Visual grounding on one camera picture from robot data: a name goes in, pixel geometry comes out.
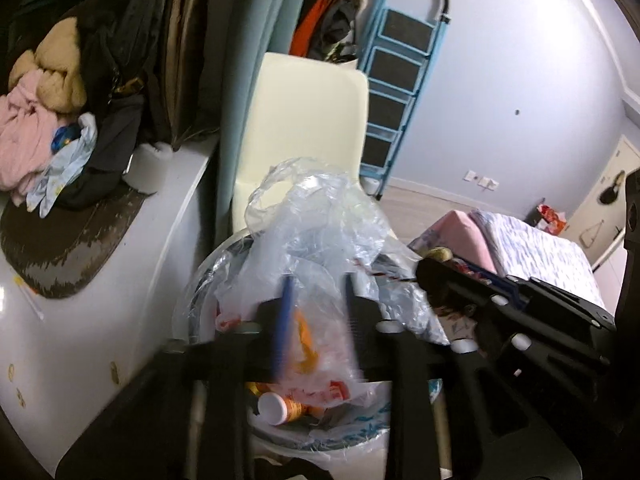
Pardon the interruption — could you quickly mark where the cream chair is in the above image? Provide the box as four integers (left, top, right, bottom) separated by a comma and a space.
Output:
231, 51, 371, 233

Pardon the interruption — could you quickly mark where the red snack packet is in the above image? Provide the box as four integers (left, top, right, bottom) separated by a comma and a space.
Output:
536, 204, 568, 233

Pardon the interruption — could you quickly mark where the white tissue roll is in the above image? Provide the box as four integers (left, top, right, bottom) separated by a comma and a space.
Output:
122, 141, 173, 196

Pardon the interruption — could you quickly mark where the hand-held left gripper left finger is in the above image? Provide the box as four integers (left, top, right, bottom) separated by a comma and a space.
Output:
55, 272, 301, 480

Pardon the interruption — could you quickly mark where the dark clothes pile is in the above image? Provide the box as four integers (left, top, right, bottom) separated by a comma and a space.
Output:
0, 0, 226, 211

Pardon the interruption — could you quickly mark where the white trash bin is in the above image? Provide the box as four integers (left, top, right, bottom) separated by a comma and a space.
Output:
172, 232, 451, 466

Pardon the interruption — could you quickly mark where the orange hanging garment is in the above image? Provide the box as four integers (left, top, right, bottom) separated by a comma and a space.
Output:
289, 0, 368, 66

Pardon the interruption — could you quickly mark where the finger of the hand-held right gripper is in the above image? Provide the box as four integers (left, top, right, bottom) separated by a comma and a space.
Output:
416, 256, 507, 332
491, 275, 617, 332

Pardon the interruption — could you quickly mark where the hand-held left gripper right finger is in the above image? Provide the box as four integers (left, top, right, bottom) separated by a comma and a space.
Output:
344, 271, 584, 480

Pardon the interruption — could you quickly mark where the cream door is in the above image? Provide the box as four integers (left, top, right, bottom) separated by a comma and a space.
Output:
565, 134, 640, 266

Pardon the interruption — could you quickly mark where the pink pillow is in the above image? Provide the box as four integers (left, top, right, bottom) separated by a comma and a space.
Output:
407, 210, 501, 273

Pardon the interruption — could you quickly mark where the teal curtain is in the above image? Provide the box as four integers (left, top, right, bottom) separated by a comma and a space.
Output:
215, 0, 321, 241

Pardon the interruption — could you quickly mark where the blue step ladder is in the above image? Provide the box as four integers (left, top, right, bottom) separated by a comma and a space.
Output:
357, 0, 452, 200

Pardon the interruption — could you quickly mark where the patterned white bed blanket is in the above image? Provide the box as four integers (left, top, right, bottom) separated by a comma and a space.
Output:
470, 210, 608, 318

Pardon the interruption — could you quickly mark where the pink fleece cloth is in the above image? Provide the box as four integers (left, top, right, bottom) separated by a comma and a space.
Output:
0, 70, 81, 206

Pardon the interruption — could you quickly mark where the orange bottle white cap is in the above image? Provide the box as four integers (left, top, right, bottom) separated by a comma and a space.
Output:
255, 391, 308, 427

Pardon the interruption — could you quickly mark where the blue white printed cloth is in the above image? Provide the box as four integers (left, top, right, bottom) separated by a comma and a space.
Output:
25, 112, 98, 218

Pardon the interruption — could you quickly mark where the clear plastic bag with handles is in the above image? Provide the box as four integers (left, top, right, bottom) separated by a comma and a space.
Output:
215, 156, 431, 406

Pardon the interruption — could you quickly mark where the worn dark oval mat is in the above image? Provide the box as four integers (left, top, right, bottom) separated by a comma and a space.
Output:
0, 187, 148, 301

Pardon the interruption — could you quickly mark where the tan plush cloth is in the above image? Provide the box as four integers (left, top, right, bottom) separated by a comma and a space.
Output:
9, 17, 88, 113

